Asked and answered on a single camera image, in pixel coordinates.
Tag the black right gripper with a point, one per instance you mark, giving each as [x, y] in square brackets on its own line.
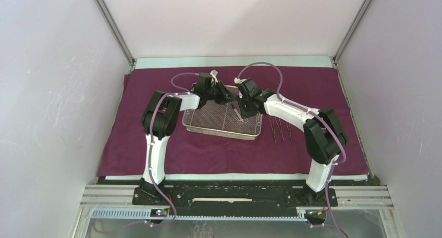
[245, 114]

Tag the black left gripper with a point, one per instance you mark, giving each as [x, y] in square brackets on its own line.
[225, 95]

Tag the steel surgical scissors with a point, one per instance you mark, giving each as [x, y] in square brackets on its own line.
[240, 120]

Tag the metal mesh instrument tray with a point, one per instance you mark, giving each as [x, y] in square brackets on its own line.
[220, 120]

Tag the magenta surgical wrap cloth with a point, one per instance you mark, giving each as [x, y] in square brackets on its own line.
[195, 153]

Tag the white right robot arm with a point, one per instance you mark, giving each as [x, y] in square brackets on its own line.
[324, 135]

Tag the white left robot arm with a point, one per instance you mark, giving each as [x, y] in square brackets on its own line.
[160, 118]

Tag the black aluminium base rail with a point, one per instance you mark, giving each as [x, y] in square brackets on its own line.
[251, 202]

